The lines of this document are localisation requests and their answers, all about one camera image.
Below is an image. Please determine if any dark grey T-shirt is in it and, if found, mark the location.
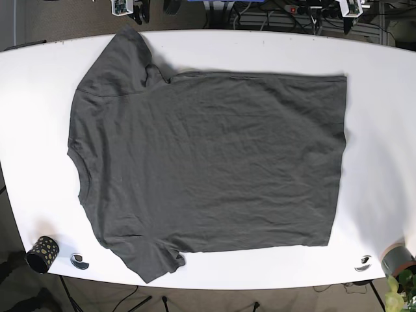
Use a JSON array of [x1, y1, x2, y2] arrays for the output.
[[68, 27, 347, 283]]

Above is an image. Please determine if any black gold-dotted cup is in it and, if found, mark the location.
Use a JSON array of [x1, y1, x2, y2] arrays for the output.
[[25, 236, 60, 274]]

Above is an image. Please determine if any grey plant pot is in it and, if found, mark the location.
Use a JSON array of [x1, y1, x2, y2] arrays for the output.
[[381, 244, 415, 278]]

